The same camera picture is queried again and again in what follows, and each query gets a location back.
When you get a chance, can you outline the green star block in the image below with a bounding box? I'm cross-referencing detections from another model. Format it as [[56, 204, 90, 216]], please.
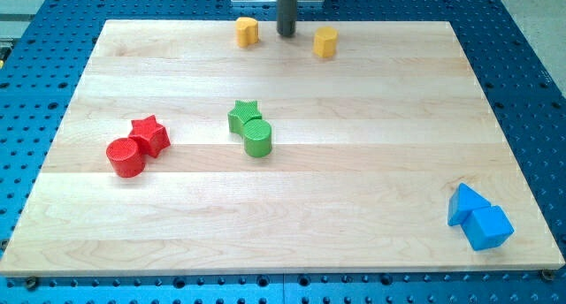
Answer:
[[227, 100, 263, 136]]

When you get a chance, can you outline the red star block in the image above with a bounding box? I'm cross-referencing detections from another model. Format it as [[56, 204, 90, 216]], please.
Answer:
[[128, 115, 171, 158]]

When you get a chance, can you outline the wooden board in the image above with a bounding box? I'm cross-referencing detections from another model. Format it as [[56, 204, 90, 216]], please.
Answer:
[[1, 19, 564, 277]]

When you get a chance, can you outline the yellow hexagon block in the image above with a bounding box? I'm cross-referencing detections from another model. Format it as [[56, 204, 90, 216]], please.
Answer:
[[312, 27, 339, 58]]

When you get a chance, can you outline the blue cube block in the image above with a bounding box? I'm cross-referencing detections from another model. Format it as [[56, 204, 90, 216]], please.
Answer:
[[462, 206, 515, 251]]

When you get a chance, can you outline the blue triangle block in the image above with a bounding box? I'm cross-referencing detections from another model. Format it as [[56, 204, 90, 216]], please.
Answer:
[[447, 183, 491, 226]]

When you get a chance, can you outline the yellow heart block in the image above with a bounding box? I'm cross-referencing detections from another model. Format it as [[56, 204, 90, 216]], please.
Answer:
[[235, 17, 259, 48]]

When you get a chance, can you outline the red cylinder block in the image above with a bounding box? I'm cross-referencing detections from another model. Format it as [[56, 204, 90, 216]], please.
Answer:
[[106, 138, 145, 178]]

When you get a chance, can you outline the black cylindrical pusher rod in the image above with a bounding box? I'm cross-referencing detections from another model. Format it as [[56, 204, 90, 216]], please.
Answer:
[[276, 0, 297, 37]]

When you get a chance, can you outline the green cylinder block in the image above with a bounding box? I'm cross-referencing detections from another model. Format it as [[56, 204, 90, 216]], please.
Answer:
[[243, 119, 272, 157]]

